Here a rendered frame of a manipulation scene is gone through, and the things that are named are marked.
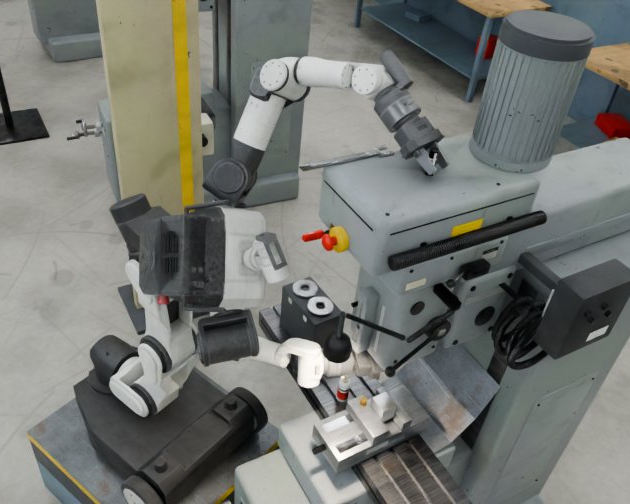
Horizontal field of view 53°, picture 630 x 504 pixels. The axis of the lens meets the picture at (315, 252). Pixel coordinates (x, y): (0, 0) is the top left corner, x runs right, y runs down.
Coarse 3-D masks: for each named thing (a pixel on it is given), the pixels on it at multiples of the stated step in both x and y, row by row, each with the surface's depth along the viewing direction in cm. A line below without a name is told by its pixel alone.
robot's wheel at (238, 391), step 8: (232, 392) 256; (240, 392) 254; (248, 392) 254; (248, 400) 252; (256, 400) 253; (256, 408) 251; (264, 408) 254; (256, 416) 252; (264, 416) 254; (256, 424) 255; (264, 424) 256; (256, 432) 258
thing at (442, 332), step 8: (432, 320) 168; (432, 328) 167; (440, 328) 168; (448, 328) 170; (432, 336) 168; (440, 336) 170; (424, 344) 169; (416, 352) 169; (400, 360) 169; (392, 368) 168; (392, 376) 168
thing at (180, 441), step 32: (96, 352) 246; (128, 352) 245; (96, 384) 252; (192, 384) 259; (96, 416) 243; (128, 416) 244; (160, 416) 246; (192, 416) 247; (224, 416) 243; (96, 448) 245; (128, 448) 234; (160, 448) 235; (192, 448) 234; (224, 448) 241; (160, 480) 220; (192, 480) 231
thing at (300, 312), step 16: (288, 288) 227; (304, 288) 228; (320, 288) 228; (288, 304) 228; (304, 304) 221; (320, 304) 222; (288, 320) 232; (304, 320) 220; (320, 320) 216; (336, 320) 219; (304, 336) 224; (320, 336) 220
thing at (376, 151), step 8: (368, 152) 151; (376, 152) 152; (384, 152) 152; (392, 152) 152; (328, 160) 147; (336, 160) 147; (344, 160) 148; (352, 160) 149; (304, 168) 143; (312, 168) 144
